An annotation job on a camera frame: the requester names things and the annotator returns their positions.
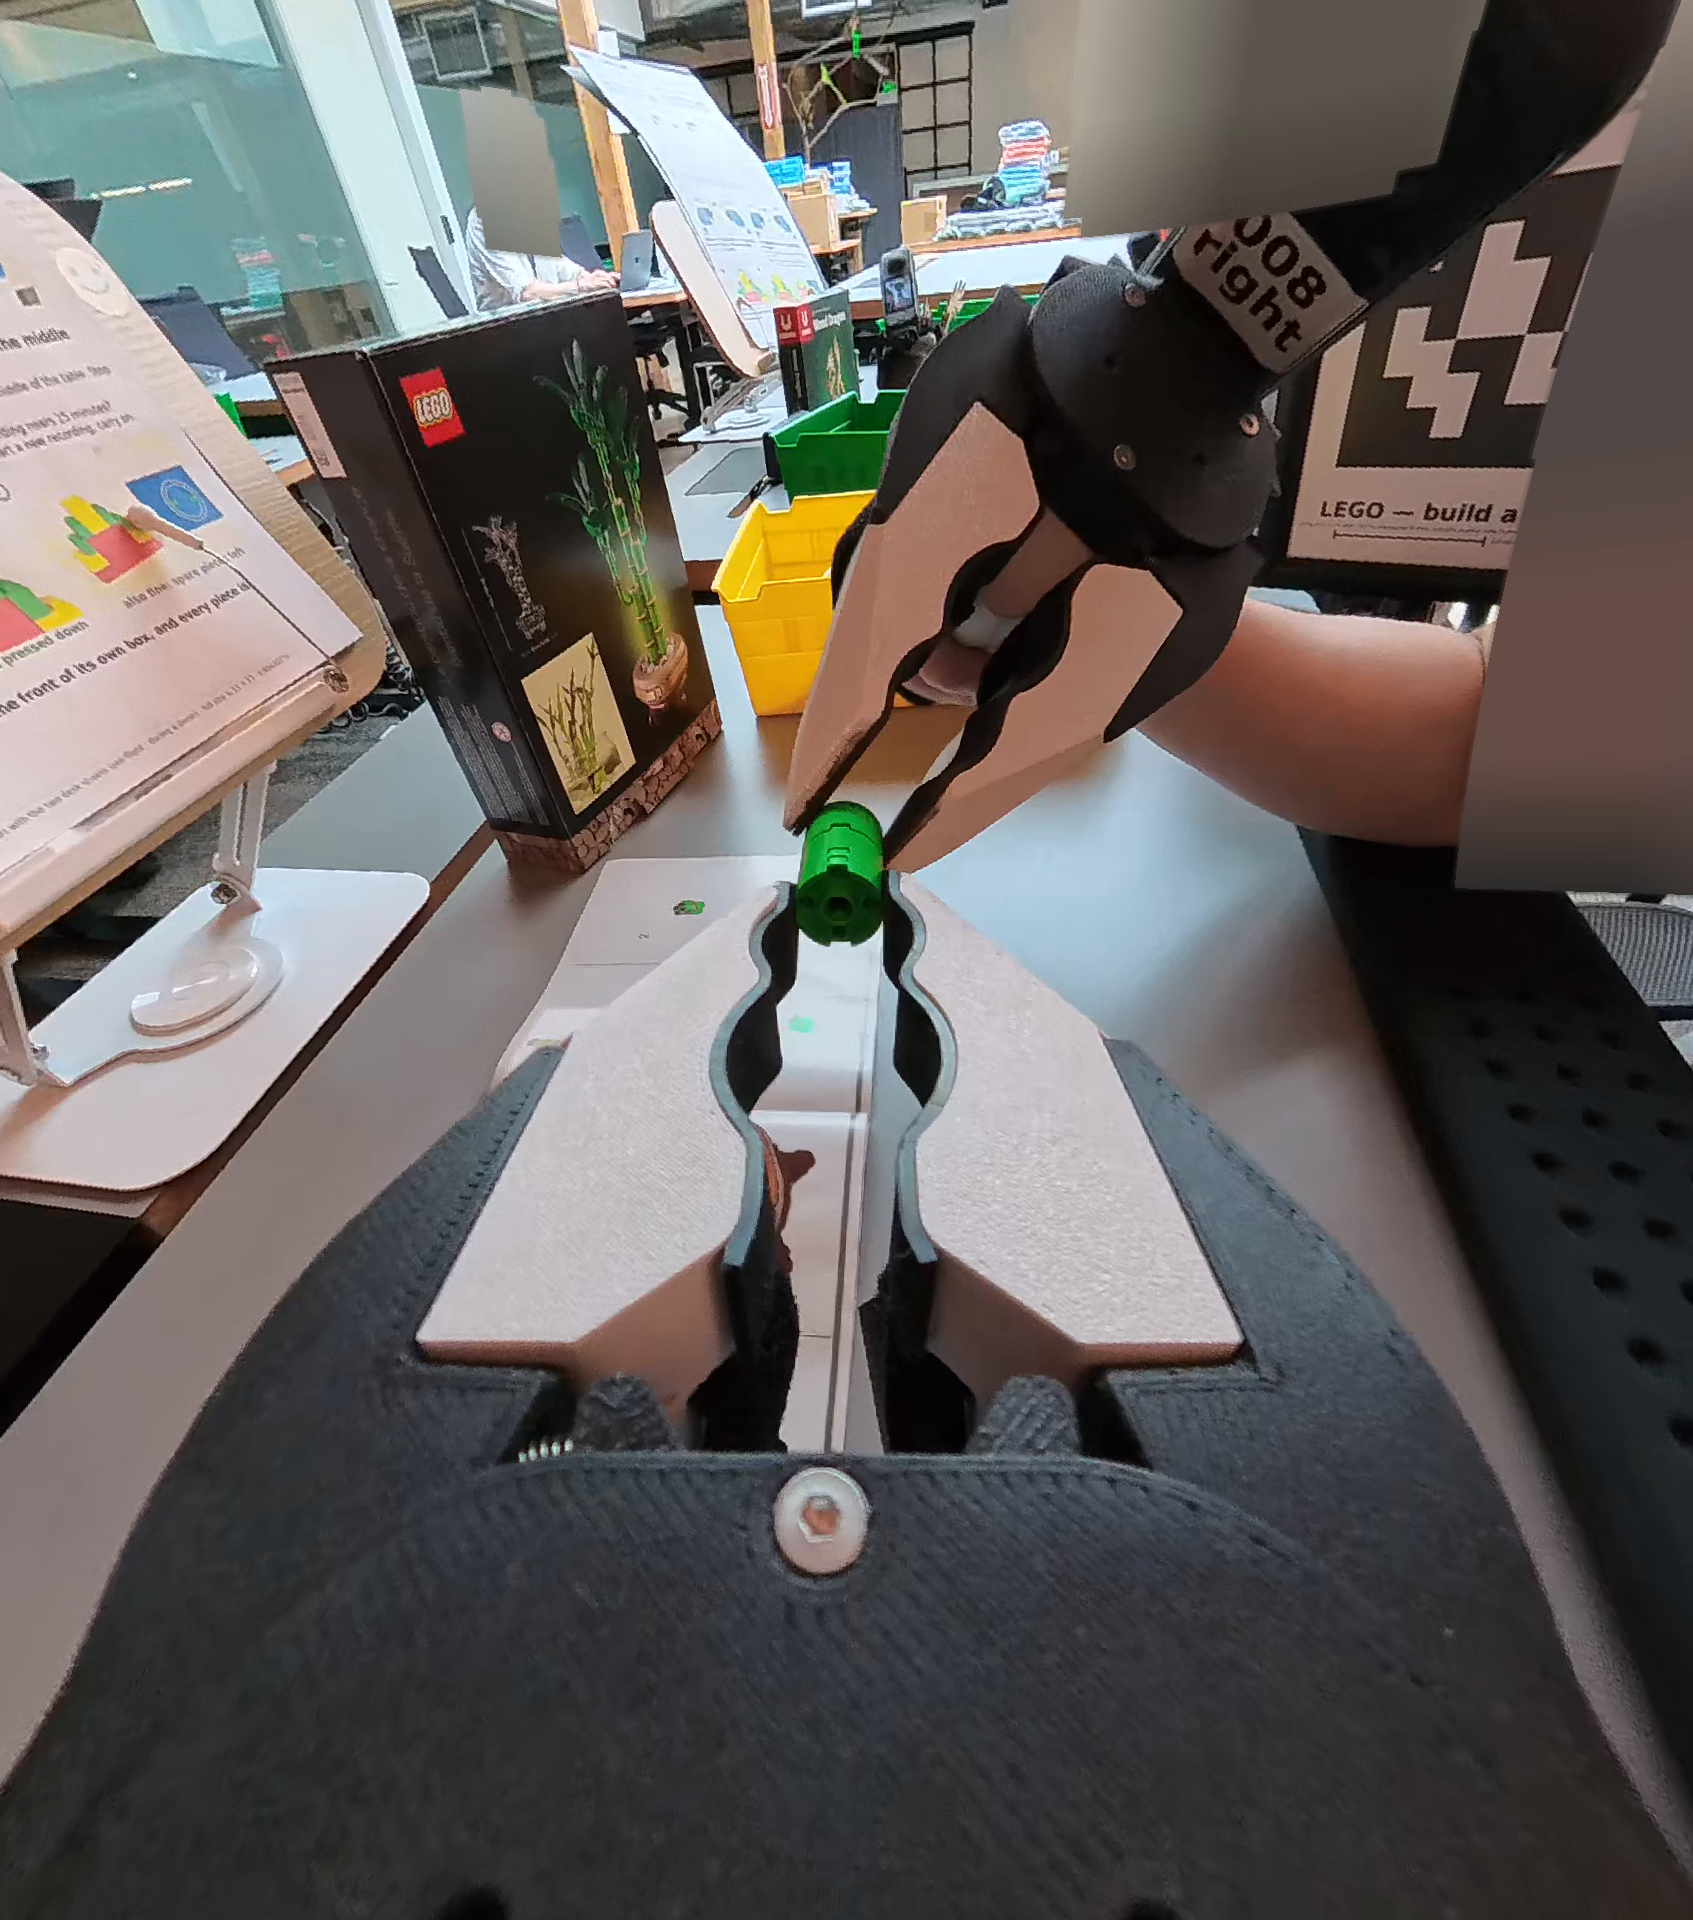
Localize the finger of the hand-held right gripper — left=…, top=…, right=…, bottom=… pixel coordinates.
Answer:
left=882, top=558, right=1190, bottom=874
left=785, top=401, right=1056, bottom=835

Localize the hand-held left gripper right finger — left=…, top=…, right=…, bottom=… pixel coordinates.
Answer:
left=858, top=874, right=1247, bottom=1453

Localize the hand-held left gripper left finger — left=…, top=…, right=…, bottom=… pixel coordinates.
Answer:
left=416, top=881, right=803, bottom=1453

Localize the person's right forearm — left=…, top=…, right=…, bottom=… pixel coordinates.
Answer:
left=1139, top=591, right=1500, bottom=848

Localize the grey desk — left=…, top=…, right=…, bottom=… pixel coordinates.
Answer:
left=0, top=682, right=1693, bottom=1920

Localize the yellow plastic bin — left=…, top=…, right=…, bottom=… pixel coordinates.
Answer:
left=713, top=494, right=879, bottom=719

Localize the green plastic bin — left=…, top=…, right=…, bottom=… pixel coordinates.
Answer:
left=764, top=389, right=908, bottom=503

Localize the small black set box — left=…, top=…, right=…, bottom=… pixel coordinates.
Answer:
left=775, top=291, right=860, bottom=413

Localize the black white marker sign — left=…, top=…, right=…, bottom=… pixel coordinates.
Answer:
left=1266, top=164, right=1644, bottom=571

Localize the building instruction booklet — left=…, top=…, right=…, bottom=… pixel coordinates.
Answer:
left=493, top=855, right=891, bottom=1453

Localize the black bamboo set box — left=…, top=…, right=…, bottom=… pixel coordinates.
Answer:
left=264, top=287, right=726, bottom=875

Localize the background instruction board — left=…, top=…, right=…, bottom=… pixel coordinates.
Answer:
left=569, top=44, right=834, bottom=376

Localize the black perforated panel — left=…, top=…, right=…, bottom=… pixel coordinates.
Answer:
left=1305, top=831, right=1693, bottom=1920

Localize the printed instruction sheet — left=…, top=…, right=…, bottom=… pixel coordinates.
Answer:
left=0, top=60, right=366, bottom=953

